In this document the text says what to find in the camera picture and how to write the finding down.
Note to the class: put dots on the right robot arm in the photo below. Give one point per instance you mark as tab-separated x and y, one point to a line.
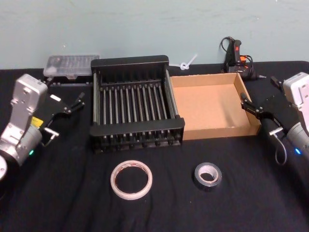
297	87

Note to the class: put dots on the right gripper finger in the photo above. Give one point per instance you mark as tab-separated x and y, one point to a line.
251	110
246	97

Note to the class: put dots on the black rack with steel bars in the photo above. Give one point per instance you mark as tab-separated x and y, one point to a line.
179	125

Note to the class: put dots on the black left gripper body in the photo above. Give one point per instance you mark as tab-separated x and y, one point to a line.
54	106

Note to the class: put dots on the white tape roll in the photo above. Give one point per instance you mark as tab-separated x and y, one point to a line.
131	196

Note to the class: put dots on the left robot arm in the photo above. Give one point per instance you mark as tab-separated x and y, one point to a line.
24	96

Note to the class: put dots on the clear plastic case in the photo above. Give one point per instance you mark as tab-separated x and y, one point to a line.
70	64

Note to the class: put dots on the shallow brown cardboard tray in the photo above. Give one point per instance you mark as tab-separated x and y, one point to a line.
205	104

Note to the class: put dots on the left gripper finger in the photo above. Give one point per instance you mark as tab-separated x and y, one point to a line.
76	107
80	96

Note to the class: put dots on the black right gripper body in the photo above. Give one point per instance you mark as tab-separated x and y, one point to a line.
277	108

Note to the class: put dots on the silver tape roll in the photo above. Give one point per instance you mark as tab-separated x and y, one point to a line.
207	189

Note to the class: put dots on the black table cloth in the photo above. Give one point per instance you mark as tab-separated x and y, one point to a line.
72	193

